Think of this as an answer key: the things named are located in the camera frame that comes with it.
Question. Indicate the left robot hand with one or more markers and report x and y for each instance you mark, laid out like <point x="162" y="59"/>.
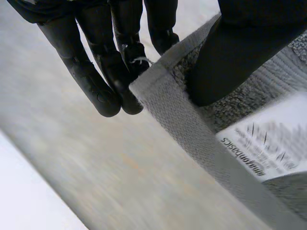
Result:
<point x="242" y="55"/>

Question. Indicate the grey towel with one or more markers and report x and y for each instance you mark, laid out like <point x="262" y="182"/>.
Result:
<point x="182" y="134"/>

